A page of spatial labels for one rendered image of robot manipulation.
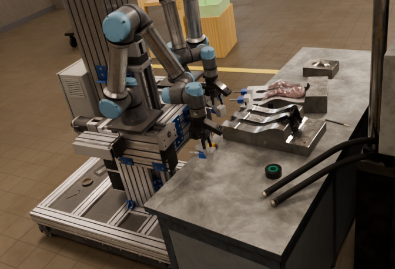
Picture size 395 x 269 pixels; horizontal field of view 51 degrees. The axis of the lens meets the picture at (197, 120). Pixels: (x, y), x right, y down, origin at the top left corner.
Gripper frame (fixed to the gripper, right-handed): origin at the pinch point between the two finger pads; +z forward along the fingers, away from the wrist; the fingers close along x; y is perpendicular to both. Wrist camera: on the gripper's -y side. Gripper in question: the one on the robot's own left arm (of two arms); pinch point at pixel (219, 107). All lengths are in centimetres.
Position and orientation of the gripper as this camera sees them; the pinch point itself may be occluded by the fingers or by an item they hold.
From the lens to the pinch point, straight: 235.3
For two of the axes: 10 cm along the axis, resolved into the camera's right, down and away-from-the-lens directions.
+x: -6.3, 4.8, -6.1
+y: -7.6, -2.1, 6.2
